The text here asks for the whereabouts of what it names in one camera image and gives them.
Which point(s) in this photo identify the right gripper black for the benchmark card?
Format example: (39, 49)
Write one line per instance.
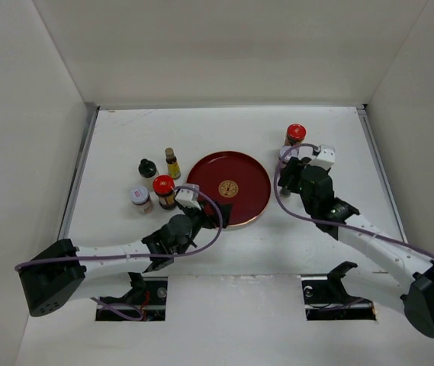
(294, 168)

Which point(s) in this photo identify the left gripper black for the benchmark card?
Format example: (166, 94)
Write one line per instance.
(208, 221)

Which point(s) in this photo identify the white-lid jar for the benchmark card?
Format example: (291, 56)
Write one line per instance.
(286, 153)
(141, 199)

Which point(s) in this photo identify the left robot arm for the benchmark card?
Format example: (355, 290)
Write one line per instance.
(62, 271)

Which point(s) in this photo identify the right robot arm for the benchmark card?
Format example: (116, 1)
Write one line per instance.
(412, 269)

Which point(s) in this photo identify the round red lacquer tray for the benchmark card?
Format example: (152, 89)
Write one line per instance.
(235, 179)

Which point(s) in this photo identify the red-lid sauce jar right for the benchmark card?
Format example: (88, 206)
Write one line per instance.
(295, 134)

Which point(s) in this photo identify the red-lid sauce jar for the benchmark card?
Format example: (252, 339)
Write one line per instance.
(164, 188)
(295, 134)

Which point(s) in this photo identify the red-lid sauce jar left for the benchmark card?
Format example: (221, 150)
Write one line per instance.
(164, 188)

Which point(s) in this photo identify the small yellow-label brown bottle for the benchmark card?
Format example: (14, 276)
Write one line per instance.
(172, 164)

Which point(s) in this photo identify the black-cap white bottle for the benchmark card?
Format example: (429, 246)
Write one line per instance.
(148, 172)

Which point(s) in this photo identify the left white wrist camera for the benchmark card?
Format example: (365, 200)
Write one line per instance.
(187, 196)

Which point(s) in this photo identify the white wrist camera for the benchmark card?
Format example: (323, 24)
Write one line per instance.
(324, 156)
(187, 196)

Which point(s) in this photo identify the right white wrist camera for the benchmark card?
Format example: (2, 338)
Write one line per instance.
(324, 156)

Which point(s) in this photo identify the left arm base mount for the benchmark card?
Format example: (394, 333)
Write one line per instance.
(145, 301)

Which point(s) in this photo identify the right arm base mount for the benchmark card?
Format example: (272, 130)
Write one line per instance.
(326, 299)

